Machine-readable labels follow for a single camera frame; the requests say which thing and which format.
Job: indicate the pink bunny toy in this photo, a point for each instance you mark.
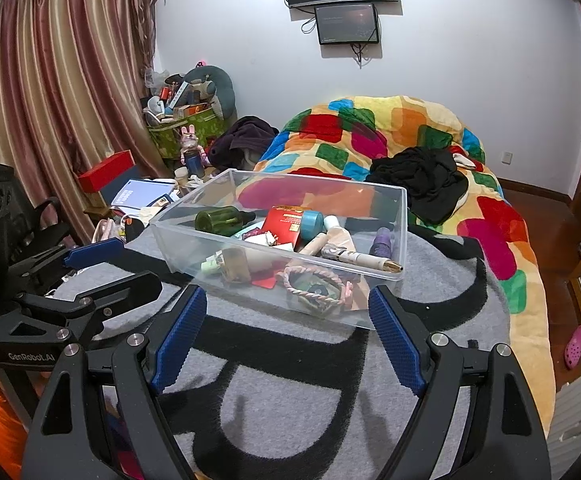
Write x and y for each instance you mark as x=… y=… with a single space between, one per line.
x=190 y=147

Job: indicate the green glass bottle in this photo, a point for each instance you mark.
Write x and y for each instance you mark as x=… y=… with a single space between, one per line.
x=220 y=220

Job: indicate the striped pink curtain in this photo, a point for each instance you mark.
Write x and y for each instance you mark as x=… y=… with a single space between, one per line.
x=70 y=85

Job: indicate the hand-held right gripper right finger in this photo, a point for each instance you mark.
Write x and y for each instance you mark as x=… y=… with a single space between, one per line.
x=395 y=340

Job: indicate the dark purple clothes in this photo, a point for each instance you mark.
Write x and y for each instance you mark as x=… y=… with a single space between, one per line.
x=243 y=140

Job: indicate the peach lotion bottle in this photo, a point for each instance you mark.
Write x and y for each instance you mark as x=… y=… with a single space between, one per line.
x=340 y=240

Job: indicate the small black monitor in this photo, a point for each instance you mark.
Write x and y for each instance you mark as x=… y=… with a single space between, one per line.
x=345 y=22

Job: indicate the white wall outlet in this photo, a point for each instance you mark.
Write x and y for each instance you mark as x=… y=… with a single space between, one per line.
x=507 y=158

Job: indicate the small beige box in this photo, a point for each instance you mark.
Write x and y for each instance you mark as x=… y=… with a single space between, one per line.
x=235 y=265

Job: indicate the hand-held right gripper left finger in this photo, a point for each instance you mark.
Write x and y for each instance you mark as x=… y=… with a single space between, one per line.
x=180 y=340

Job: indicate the white green-print tube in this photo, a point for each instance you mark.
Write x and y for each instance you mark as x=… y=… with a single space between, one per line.
x=210 y=265

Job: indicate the pink bag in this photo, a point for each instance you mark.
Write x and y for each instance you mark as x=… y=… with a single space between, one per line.
x=105 y=230

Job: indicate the white slim tube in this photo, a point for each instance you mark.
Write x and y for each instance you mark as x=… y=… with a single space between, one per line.
x=365 y=260

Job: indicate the white ribbed panel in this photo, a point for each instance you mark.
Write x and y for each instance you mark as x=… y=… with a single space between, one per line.
x=575 y=420

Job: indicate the orange cloth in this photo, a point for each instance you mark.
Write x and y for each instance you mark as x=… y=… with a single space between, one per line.
x=0 y=420

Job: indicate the colourful patchwork blanket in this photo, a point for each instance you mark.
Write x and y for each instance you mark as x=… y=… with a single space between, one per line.
x=500 y=240

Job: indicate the long red box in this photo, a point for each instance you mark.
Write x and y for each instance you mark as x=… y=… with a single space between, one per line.
x=105 y=172

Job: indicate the small white cloth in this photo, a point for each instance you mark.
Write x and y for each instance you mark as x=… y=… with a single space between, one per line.
x=465 y=160

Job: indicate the grey neck pillow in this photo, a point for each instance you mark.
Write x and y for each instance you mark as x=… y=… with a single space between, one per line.
x=223 y=90

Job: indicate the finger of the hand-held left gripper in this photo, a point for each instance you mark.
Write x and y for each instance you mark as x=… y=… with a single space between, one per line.
x=120 y=292
x=93 y=254

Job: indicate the blue notebook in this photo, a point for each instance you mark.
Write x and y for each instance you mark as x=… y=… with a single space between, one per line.
x=140 y=192

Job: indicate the purple bottle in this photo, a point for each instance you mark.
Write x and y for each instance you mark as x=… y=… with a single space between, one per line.
x=381 y=242

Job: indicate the green storage box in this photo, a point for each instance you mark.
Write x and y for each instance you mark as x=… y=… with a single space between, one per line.
x=165 y=137

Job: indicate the black clothes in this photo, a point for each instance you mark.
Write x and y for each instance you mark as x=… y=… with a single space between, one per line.
x=420 y=180

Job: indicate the red card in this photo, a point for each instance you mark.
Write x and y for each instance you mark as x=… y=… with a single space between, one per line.
x=265 y=281

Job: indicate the clear plastic storage box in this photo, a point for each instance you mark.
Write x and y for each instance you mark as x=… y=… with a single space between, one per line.
x=370 y=200

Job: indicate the red patterned box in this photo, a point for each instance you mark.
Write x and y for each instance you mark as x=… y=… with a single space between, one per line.
x=283 y=225

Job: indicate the grey black patterned blanket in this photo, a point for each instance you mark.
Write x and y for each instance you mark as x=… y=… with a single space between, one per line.
x=295 y=385

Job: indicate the blue tape roll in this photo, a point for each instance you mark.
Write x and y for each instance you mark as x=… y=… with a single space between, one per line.
x=311 y=225

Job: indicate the pink clog shoe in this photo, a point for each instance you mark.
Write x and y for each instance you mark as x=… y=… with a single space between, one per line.
x=575 y=347

